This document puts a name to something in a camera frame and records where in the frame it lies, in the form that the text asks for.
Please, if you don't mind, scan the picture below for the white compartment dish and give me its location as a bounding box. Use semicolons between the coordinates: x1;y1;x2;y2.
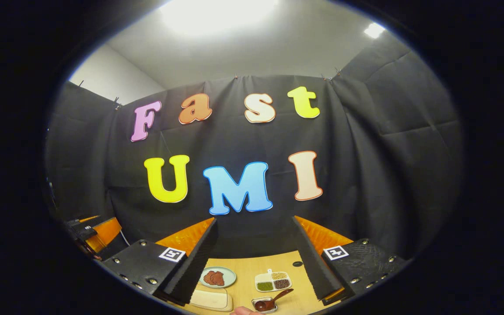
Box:
255;269;292;293

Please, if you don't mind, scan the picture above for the brown wooden spoon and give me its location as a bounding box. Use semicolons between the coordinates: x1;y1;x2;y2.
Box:
255;288;294;312

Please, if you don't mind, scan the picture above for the large ceiling light panel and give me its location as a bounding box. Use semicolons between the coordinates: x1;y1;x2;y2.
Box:
160;0;279;36

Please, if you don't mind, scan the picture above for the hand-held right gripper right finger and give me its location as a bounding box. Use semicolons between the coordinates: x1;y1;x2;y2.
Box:
291;216;412;306

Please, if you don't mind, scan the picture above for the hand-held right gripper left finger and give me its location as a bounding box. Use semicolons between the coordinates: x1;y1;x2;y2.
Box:
101;217;219;306

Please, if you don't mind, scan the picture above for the glass rice tray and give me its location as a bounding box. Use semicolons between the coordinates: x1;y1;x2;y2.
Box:
189;288;234;312

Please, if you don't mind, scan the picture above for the black backdrop cloth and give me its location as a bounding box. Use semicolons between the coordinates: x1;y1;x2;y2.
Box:
45;42;465;263

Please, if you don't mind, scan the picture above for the small ceiling light panel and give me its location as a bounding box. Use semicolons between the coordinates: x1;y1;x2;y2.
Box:
364;23;386;39

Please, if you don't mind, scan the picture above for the pale blue plate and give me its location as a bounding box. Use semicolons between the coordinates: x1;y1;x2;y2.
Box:
199;266;237;289

